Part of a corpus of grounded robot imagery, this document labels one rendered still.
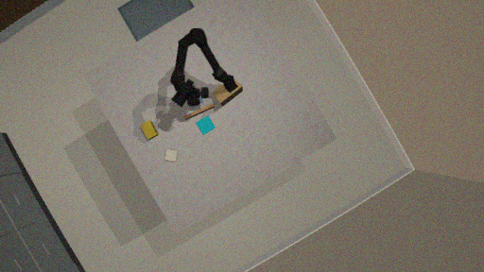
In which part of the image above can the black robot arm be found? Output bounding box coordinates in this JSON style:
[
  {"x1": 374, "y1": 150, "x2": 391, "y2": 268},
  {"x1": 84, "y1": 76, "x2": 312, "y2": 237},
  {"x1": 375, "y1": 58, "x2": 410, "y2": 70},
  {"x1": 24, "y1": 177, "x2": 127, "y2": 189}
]
[{"x1": 171, "y1": 28, "x2": 238, "y2": 107}]

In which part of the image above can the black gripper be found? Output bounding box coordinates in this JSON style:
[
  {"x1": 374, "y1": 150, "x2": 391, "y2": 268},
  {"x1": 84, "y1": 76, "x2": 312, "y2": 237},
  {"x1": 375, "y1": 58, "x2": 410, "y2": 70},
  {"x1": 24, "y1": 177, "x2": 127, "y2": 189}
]
[{"x1": 188, "y1": 85, "x2": 209, "y2": 98}]

